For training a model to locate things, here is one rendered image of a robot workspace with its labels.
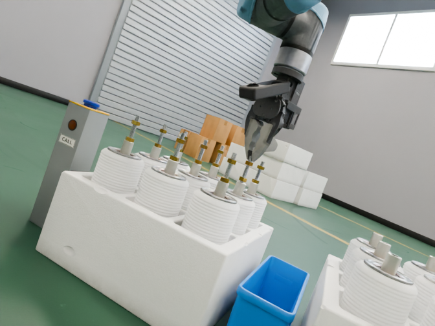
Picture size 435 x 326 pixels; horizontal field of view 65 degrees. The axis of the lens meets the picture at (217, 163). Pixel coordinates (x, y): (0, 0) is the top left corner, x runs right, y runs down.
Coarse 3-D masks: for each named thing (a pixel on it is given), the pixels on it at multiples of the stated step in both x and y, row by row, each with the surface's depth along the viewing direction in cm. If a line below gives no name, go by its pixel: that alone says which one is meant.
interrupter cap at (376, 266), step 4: (364, 260) 55; (368, 260) 57; (372, 260) 57; (368, 264) 54; (372, 264) 55; (376, 264) 56; (380, 264) 57; (372, 268) 53; (376, 268) 52; (380, 268) 55; (380, 272) 52; (384, 272) 51; (396, 272) 55; (400, 272) 56; (388, 276) 51; (392, 276) 51; (396, 276) 54; (400, 276) 54; (404, 276) 54; (396, 280) 51; (400, 280) 51; (404, 280) 52; (408, 280) 53; (408, 284) 51; (412, 284) 52
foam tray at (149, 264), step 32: (64, 192) 69; (96, 192) 66; (64, 224) 69; (96, 224) 66; (128, 224) 63; (160, 224) 61; (64, 256) 68; (96, 256) 66; (128, 256) 63; (160, 256) 61; (192, 256) 58; (224, 256) 56; (256, 256) 84; (96, 288) 65; (128, 288) 63; (160, 288) 60; (192, 288) 58; (224, 288) 64; (160, 320) 60; (192, 320) 58
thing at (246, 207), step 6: (234, 198) 72; (240, 204) 72; (246, 204) 73; (252, 204) 74; (240, 210) 72; (246, 210) 73; (252, 210) 75; (240, 216) 73; (246, 216) 73; (240, 222) 73; (246, 222) 74; (234, 228) 73; (240, 228) 73; (246, 228) 75; (240, 234) 74
